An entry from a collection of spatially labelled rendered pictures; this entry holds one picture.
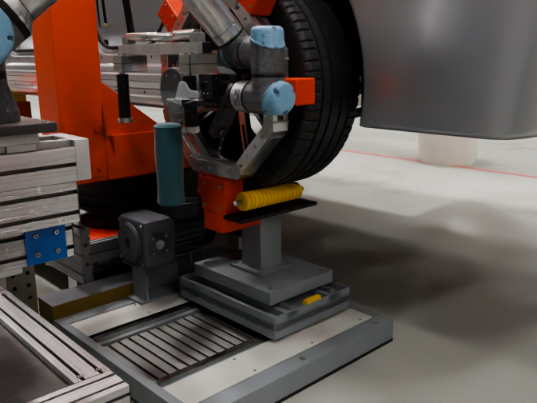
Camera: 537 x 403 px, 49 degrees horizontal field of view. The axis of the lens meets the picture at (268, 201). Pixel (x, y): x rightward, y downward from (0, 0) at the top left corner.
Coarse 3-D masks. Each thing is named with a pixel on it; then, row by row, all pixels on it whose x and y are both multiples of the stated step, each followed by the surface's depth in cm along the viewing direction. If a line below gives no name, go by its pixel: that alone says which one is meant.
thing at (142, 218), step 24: (120, 216) 210; (144, 216) 206; (168, 216) 215; (192, 216) 217; (120, 240) 209; (144, 240) 200; (168, 240) 206; (192, 240) 216; (144, 264) 203; (168, 264) 228; (192, 264) 225; (144, 288) 214; (168, 288) 226
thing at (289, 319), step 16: (192, 288) 211; (208, 288) 204; (224, 288) 206; (320, 288) 202; (336, 288) 208; (208, 304) 205; (224, 304) 198; (240, 304) 192; (256, 304) 194; (288, 304) 188; (304, 304) 191; (320, 304) 195; (336, 304) 201; (240, 320) 194; (256, 320) 187; (272, 320) 181; (288, 320) 185; (304, 320) 191; (272, 336) 183
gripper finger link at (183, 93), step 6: (180, 84) 147; (186, 84) 146; (180, 90) 147; (186, 90) 147; (192, 90) 146; (180, 96) 147; (186, 96) 147; (192, 96) 147; (198, 96) 146; (174, 102) 148; (180, 102) 147
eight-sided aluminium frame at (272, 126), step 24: (192, 24) 189; (264, 24) 166; (168, 120) 200; (264, 120) 166; (288, 120) 168; (192, 144) 200; (264, 144) 168; (192, 168) 195; (216, 168) 186; (240, 168) 177
